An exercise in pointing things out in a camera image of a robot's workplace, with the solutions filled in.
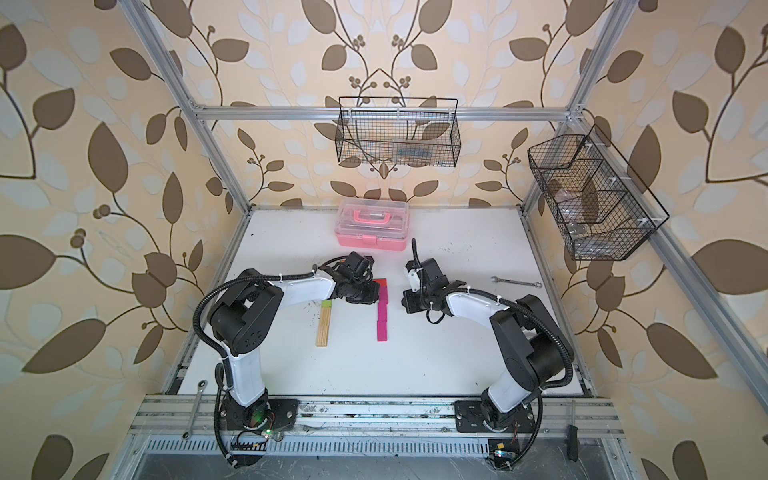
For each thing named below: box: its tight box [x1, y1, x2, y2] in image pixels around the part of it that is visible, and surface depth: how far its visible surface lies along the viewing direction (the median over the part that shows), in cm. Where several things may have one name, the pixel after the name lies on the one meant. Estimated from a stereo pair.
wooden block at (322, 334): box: [315, 320, 331, 347], surface depth 90 cm
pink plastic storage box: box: [335, 197, 409, 251], surface depth 105 cm
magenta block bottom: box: [377, 320, 387, 342], surface depth 90 cm
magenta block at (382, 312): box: [377, 302, 388, 322], surface depth 93 cm
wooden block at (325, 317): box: [320, 307, 331, 329], surface depth 93 cm
